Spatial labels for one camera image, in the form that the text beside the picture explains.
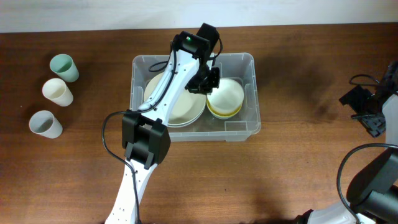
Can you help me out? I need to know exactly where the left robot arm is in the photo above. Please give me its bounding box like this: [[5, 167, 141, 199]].
[[105, 23, 222, 223]]

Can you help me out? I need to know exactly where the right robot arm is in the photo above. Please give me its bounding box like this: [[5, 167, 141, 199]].
[[294, 62, 397, 224]]

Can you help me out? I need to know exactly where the grey plastic cup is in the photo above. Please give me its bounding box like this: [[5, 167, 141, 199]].
[[29, 110, 63, 139]]

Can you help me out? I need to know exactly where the yellow small bowl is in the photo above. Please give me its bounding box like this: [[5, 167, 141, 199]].
[[206, 101, 243, 115]]

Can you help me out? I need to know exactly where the mint green small bowl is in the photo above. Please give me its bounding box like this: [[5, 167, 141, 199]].
[[212, 113, 237, 119]]

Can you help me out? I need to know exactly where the clear plastic storage bin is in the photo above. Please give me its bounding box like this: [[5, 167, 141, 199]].
[[130, 53, 261, 142]]

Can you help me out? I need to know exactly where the cream plastic cup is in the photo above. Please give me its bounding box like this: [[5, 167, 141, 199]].
[[42, 78, 73, 107]]

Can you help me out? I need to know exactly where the white small bowl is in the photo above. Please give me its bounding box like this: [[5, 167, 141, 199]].
[[206, 78, 244, 113]]

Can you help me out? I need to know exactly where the beige plate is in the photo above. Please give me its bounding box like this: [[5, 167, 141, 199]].
[[144, 72, 207, 125]]

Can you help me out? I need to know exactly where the cream plate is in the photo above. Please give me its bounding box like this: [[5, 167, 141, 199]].
[[168, 110, 203, 128]]

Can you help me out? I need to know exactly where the green plastic cup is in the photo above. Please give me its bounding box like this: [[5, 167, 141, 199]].
[[49, 54, 80, 83]]

